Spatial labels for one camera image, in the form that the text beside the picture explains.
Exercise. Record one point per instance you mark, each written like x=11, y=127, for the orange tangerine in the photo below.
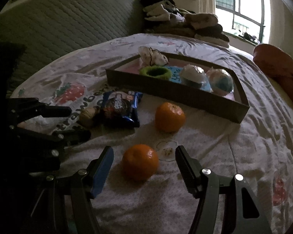
x=140, y=162
x=170, y=118

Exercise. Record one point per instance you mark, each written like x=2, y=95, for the dark cloth bundle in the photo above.
x=250, y=37

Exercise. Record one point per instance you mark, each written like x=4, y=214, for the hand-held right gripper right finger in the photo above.
x=185, y=168

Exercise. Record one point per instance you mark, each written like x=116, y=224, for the strawberry print bedsheet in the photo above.
x=234, y=151

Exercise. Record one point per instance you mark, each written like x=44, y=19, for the shallow cardboard box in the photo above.
x=185, y=97

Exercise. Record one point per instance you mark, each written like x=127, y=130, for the dark knitted garment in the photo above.
x=212, y=30

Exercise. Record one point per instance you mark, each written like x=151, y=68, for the orange white snack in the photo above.
x=193, y=75

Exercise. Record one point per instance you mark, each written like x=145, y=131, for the walnut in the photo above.
x=86, y=117

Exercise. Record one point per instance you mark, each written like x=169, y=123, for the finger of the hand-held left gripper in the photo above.
x=56, y=112
x=75, y=136

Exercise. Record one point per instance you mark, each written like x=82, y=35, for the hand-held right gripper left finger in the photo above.
x=102, y=173

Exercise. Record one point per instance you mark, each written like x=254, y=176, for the pink quilt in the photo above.
x=276, y=63

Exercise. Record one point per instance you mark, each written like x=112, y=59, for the pile of folded clothes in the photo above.
x=158, y=13

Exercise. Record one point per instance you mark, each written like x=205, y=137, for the grey quilted headboard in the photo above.
x=63, y=24

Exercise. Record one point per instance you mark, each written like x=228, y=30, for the orange blue snack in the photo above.
x=219, y=80

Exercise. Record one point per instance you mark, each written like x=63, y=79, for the olive folded garment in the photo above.
x=171, y=30

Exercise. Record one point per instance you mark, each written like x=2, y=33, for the window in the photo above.
x=246, y=2

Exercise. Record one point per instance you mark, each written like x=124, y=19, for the blue cookie packet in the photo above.
x=119, y=107

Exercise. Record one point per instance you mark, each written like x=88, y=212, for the brown fleece garment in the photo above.
x=202, y=19

